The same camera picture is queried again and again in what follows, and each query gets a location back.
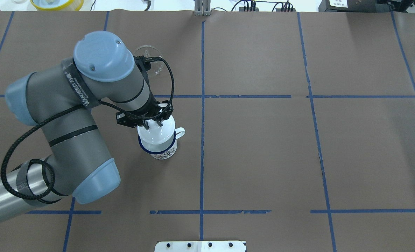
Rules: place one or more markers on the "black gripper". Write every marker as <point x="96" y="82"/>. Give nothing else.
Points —
<point x="154" y="109"/>

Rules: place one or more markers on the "white enamel cup lid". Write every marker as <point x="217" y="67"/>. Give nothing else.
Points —
<point x="157" y="135"/>

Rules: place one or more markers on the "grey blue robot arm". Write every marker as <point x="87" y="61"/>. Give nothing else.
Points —
<point x="59" y="100"/>

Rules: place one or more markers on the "white enamel cup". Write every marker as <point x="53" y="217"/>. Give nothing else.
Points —
<point x="164" y="150"/>

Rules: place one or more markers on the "yellow tape roll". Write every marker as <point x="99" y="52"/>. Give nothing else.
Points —
<point x="57" y="5"/>

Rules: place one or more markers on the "black equipment box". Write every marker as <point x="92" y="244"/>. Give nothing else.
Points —
<point x="355" y="6"/>

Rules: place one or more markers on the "aluminium frame post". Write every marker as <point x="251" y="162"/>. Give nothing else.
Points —
<point x="202" y="7"/>

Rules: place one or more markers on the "black cable connector block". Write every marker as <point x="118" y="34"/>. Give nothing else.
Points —
<point x="248" y="6"/>
<point x="283" y="7"/>

